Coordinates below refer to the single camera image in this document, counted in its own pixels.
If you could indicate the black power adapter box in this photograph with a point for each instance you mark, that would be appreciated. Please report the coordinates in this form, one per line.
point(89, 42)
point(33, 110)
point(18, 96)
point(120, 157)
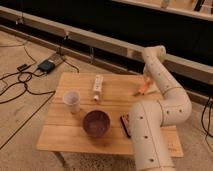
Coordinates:
point(46, 66)

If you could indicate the white sponge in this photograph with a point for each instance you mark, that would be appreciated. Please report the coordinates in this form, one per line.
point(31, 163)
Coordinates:
point(152, 90)

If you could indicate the dark purple bowl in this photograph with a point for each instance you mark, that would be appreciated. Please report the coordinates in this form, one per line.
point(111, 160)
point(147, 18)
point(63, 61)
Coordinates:
point(96, 123)

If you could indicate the black red candy bar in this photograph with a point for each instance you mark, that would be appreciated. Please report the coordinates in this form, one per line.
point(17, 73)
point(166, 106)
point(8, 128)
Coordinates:
point(125, 124)

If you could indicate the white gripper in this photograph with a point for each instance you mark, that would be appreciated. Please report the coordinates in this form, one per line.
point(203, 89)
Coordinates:
point(147, 75)

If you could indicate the small black plug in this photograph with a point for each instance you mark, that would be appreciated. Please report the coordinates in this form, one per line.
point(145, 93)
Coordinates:
point(23, 67)

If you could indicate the white tube bottle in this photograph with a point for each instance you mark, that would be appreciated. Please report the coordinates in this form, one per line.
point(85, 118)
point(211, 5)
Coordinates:
point(97, 87)

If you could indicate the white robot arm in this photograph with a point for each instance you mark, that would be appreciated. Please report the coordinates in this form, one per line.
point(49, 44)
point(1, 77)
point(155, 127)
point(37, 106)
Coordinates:
point(148, 116)

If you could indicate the wooden table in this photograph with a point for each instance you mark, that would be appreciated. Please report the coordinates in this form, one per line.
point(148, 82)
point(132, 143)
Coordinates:
point(62, 130)

